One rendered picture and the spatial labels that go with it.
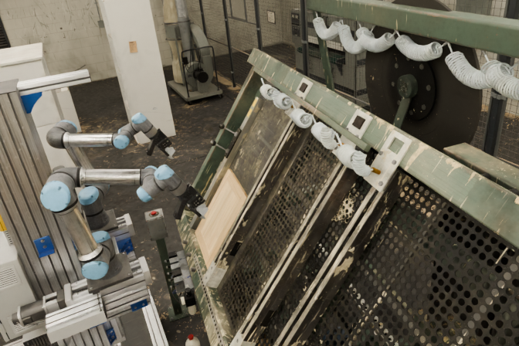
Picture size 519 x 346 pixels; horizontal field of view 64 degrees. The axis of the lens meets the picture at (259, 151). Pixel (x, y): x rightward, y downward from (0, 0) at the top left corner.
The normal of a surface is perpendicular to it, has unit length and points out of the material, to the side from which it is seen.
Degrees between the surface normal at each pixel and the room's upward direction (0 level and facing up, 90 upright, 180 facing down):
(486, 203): 55
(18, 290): 90
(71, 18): 90
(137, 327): 0
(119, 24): 90
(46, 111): 90
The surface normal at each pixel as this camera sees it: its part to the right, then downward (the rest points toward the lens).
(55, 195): 0.18, 0.30
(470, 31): -0.94, 0.22
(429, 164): -0.83, -0.33
